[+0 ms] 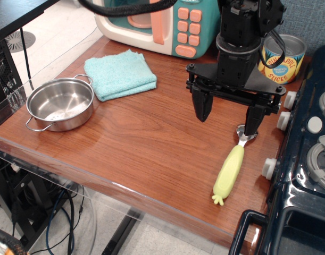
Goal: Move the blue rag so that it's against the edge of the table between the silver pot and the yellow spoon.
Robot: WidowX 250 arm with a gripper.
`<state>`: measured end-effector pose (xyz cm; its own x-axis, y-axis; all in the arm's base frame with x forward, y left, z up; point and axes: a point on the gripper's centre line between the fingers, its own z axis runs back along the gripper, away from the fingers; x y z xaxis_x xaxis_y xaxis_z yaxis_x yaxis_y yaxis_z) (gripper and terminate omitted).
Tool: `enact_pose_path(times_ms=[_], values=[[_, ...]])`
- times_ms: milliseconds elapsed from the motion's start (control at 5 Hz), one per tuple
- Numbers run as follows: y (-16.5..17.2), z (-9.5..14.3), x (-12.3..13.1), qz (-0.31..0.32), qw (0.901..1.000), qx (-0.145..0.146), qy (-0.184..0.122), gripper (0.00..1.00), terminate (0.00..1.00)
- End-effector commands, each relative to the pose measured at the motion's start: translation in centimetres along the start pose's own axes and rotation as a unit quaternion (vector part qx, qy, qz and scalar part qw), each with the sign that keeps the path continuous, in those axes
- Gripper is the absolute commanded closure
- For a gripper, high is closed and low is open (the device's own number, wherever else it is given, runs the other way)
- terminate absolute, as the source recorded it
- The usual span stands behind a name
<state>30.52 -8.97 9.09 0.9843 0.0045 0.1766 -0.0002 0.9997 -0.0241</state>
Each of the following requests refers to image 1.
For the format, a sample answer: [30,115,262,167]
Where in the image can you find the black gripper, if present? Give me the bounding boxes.
[186,42,286,136]

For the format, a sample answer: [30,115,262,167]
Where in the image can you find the toy microwave teal and cream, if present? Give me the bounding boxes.
[95,1,220,59]

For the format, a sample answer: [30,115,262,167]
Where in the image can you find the cables under table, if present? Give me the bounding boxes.
[7,183,96,255]

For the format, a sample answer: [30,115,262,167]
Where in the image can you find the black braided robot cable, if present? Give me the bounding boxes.
[78,0,179,18]

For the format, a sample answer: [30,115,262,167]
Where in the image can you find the black desk on left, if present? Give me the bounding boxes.
[0,0,59,112]

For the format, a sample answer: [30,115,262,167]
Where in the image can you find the silver metal pot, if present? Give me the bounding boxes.
[26,74,95,132]

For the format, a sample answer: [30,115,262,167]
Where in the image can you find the pineapple slices can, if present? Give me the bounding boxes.
[258,34,307,84]

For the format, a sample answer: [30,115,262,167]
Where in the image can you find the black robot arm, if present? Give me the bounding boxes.
[186,1,286,136]

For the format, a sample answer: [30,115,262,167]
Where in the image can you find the light blue rag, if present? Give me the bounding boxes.
[84,50,157,102]

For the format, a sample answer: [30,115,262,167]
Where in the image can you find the spoon with yellow-green handle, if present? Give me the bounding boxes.
[212,125,258,206]

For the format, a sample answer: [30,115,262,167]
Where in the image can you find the dark blue toy stove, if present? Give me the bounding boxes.
[229,45,325,254]

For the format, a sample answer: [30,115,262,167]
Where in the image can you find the black table leg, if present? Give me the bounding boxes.
[101,209,145,255]

